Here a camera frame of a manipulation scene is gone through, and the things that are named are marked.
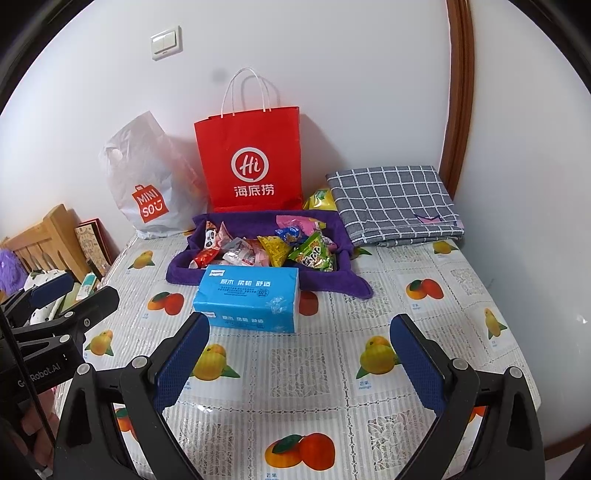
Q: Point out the wooden headboard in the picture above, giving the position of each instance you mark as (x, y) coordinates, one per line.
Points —
(46, 240)

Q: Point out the fruit-print tablecloth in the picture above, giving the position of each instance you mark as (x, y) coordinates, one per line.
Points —
(332, 360)

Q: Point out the blue tissue pack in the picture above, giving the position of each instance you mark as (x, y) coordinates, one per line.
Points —
(244, 300)

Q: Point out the patterned book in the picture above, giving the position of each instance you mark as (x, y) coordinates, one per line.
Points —
(94, 244)

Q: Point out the yellow snack packet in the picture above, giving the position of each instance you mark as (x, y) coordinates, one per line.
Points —
(321, 199)

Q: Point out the purple towel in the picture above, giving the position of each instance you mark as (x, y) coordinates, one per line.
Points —
(332, 281)

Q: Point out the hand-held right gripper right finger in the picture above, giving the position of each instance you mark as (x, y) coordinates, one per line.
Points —
(418, 364)

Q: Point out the wooden door frame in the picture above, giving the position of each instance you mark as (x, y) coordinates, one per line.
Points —
(459, 92)

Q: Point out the red paper bag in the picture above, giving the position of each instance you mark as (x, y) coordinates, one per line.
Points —
(258, 138)

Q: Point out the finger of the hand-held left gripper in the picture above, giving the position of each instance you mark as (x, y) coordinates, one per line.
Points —
(48, 290)
(99, 304)

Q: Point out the yellow-green triangular snack packet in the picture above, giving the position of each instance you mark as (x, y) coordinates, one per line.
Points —
(274, 249)

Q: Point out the red and white snack packet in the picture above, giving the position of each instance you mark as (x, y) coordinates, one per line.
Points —
(203, 259)

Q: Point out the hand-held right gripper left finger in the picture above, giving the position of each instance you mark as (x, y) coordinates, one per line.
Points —
(180, 364)

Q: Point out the white plastic bag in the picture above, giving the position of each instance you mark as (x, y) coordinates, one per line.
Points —
(138, 175)

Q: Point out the white light switch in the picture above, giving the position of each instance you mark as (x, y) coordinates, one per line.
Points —
(165, 42)

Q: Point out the person's left hand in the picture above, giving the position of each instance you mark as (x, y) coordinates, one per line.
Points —
(39, 422)

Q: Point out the green snack packet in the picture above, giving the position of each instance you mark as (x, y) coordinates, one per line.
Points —
(314, 254)

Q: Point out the panda print snack packet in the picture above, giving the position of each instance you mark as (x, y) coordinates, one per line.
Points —
(211, 237)

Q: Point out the grey checked folded cloth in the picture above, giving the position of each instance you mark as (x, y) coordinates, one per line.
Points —
(392, 203)

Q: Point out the large pink snack packet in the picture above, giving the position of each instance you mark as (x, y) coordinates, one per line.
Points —
(288, 220)

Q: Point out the small green and white box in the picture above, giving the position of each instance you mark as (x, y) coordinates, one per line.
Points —
(87, 284)

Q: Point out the purple plush toy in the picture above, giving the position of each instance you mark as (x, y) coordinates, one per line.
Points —
(11, 274)

